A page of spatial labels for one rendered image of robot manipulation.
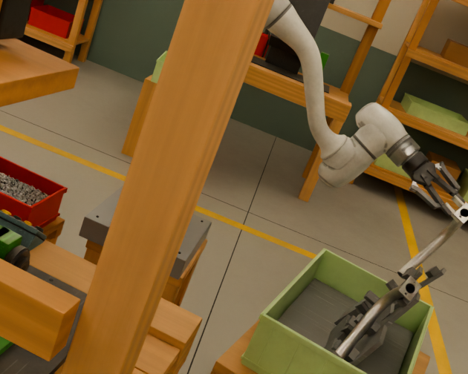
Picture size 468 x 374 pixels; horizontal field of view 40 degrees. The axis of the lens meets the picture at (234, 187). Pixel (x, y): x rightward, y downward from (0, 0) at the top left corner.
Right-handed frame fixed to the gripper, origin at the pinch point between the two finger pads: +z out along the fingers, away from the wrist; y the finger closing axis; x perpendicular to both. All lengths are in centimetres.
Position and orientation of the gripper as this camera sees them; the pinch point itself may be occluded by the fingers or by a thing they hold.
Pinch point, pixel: (457, 209)
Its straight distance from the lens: 202.5
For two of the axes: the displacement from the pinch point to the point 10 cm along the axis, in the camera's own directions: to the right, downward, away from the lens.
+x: 0.1, 2.9, 9.6
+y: 7.8, -6.0, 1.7
